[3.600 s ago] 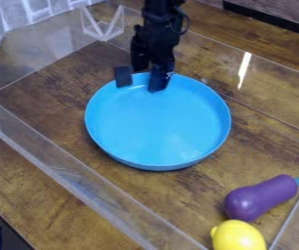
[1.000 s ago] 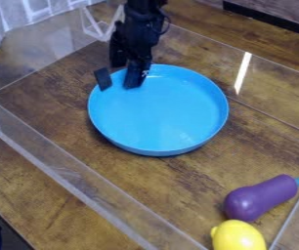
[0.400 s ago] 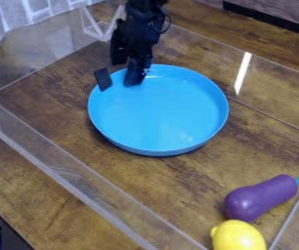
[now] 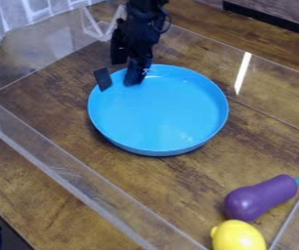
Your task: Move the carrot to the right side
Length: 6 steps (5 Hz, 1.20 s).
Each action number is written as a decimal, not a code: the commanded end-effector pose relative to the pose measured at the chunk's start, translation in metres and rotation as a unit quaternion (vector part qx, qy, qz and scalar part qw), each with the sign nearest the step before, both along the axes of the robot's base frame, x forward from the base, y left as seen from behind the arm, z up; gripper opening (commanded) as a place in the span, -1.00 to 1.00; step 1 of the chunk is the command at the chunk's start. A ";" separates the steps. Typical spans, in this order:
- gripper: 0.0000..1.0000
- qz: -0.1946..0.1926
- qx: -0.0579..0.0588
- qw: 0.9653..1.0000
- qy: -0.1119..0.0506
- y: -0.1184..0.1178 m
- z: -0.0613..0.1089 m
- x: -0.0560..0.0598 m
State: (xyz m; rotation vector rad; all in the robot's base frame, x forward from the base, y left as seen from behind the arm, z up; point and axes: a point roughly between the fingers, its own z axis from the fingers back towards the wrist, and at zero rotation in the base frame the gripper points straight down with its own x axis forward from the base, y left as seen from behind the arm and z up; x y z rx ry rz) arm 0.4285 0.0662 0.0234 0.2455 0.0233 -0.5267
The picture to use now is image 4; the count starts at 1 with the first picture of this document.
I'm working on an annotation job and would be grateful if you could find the small black tab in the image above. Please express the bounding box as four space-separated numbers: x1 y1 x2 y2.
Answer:
94 67 112 91

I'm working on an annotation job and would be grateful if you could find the blue round plate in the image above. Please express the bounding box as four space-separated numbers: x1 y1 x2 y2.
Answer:
88 64 230 156

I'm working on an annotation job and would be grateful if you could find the purple toy eggplant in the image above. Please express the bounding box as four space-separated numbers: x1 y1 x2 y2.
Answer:
224 174 299 222

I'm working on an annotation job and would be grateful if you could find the white patterned curtain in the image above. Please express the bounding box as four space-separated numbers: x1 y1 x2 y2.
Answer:
0 0 104 45

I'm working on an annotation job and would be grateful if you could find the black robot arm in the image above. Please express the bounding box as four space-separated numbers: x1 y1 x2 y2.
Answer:
111 0 170 86

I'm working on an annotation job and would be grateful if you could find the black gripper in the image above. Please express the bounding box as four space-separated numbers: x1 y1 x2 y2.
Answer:
111 8 168 86

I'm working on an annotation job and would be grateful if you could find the yellow toy lemon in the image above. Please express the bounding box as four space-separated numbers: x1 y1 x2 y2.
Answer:
210 220 268 250

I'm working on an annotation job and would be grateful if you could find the clear acrylic enclosure wall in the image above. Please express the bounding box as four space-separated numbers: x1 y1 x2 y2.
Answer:
0 0 299 250

